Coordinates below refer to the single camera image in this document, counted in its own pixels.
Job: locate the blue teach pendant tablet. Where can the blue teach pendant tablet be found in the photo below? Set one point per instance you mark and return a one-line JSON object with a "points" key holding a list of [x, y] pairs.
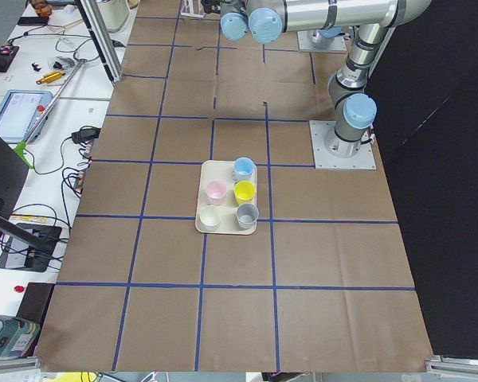
{"points": [[19, 111]]}

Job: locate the pale green cup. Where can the pale green cup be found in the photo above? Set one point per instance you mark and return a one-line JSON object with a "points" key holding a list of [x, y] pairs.
{"points": [[210, 218]]}

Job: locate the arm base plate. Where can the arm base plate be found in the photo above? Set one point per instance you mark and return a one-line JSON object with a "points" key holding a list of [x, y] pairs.
{"points": [[337, 45], [332, 153]]}

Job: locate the black power adapter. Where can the black power adapter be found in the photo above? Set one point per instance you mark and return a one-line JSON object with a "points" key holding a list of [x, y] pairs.
{"points": [[85, 134]]}

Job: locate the black monitor stand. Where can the black monitor stand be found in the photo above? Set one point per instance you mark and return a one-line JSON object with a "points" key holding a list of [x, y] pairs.
{"points": [[28, 247]]}

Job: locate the long reacher grabber tool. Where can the long reacher grabber tool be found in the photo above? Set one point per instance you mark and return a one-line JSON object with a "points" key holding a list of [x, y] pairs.
{"points": [[19, 149]]}

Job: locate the cream rectangular tray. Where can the cream rectangular tray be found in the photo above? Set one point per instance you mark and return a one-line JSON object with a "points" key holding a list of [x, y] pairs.
{"points": [[213, 170]]}

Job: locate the pink cup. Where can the pink cup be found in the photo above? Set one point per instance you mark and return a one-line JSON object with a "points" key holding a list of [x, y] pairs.
{"points": [[216, 192]]}

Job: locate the yellow cup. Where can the yellow cup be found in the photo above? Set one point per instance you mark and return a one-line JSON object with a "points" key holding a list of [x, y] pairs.
{"points": [[244, 192]]}

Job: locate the grey cup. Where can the grey cup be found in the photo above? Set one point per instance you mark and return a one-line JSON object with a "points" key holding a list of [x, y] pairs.
{"points": [[247, 215]]}

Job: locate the blue cup on tray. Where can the blue cup on tray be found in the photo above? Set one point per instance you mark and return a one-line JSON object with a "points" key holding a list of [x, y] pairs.
{"points": [[243, 169]]}

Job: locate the aluminium frame post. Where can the aluminium frame post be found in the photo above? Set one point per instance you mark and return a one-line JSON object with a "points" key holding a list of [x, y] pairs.
{"points": [[98, 32]]}

